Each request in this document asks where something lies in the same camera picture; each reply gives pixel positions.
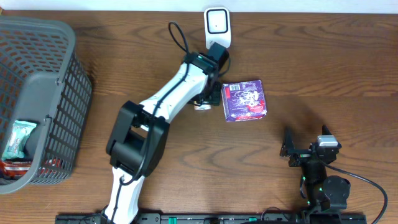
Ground purple snack packet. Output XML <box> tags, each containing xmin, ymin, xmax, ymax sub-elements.
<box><xmin>221</xmin><ymin>80</ymin><xmax>267</xmax><ymax>122</ymax></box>

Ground teal snack packet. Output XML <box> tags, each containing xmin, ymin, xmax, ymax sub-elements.
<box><xmin>1</xmin><ymin>120</ymin><xmax>37</xmax><ymax>161</ymax></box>

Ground orange chocolate wafer bar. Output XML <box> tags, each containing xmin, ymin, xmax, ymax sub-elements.
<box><xmin>0</xmin><ymin>159</ymin><xmax>63</xmax><ymax>181</ymax></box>

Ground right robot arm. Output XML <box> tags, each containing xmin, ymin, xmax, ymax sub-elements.
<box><xmin>280</xmin><ymin>125</ymin><xmax>351</xmax><ymax>223</ymax></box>

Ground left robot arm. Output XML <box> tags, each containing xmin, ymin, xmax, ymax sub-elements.
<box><xmin>101</xmin><ymin>43</ymin><xmax>229</xmax><ymax>223</ymax></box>

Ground white barcode scanner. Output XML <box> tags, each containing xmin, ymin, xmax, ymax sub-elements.
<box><xmin>204</xmin><ymin>7</ymin><xmax>231</xmax><ymax>49</ymax></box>

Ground grey plastic mesh basket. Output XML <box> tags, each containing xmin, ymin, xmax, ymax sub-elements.
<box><xmin>1</xmin><ymin>16</ymin><xmax>93</xmax><ymax>194</ymax></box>

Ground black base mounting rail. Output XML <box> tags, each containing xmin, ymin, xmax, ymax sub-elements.
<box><xmin>55</xmin><ymin>212</ymin><xmax>368</xmax><ymax>224</ymax></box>

